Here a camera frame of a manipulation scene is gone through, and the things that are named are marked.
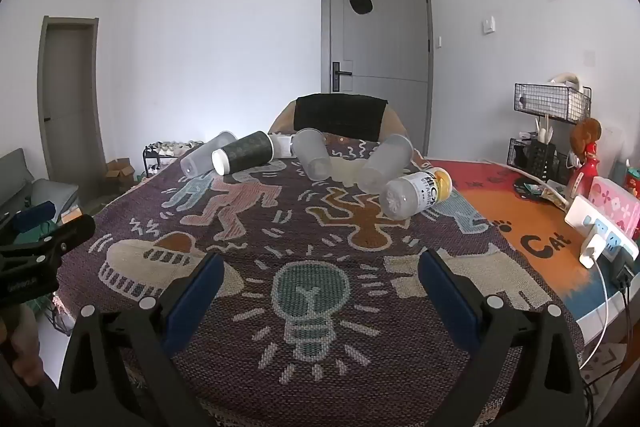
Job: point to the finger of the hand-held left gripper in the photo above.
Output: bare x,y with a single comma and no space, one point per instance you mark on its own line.
32,213
65,233

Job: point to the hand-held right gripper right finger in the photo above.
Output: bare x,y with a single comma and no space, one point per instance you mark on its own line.
448,302

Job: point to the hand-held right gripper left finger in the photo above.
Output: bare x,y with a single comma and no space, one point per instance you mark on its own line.
194,302

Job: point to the clear plastic cup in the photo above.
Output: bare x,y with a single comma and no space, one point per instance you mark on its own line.
202,155
311,153
386,163

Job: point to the dark paper cup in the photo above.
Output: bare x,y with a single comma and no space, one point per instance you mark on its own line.
245,152

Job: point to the small yellowish translucent cup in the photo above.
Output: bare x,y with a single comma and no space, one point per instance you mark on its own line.
346,170

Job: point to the person's left hand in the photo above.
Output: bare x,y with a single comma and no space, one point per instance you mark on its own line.
22,349

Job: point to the grey sofa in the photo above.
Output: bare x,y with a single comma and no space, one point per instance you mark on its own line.
30,189

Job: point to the cardboard box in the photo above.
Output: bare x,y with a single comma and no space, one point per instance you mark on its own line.
120,174

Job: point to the plastic bottle with yellow cap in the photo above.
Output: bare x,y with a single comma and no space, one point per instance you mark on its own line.
415,193

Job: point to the orange cat table mat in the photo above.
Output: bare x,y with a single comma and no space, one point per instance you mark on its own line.
530,217

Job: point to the grey side door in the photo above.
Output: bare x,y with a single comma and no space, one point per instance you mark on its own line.
67,97

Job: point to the black shoe rack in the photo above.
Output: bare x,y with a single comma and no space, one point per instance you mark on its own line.
159,155

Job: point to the printed woven blanket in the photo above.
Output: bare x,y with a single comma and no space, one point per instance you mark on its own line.
310,232

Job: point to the white plug charger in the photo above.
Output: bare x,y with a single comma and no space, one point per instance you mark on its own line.
593,253

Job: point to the white power strip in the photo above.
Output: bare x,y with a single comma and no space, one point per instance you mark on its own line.
600,229

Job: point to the black mesh desk organizer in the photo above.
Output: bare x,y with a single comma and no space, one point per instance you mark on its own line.
532,154

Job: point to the black power adapter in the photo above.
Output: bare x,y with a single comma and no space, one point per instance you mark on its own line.
625,273

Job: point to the small white box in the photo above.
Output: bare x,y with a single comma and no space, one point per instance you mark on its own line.
283,145

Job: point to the pink flowered box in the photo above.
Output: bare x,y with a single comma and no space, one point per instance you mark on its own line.
616,206

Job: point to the red dress doll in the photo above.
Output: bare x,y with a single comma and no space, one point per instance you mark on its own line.
586,152

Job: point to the chair with black cloth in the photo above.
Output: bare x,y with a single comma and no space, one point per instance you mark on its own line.
341,119

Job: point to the white light switch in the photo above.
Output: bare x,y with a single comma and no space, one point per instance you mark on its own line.
489,25

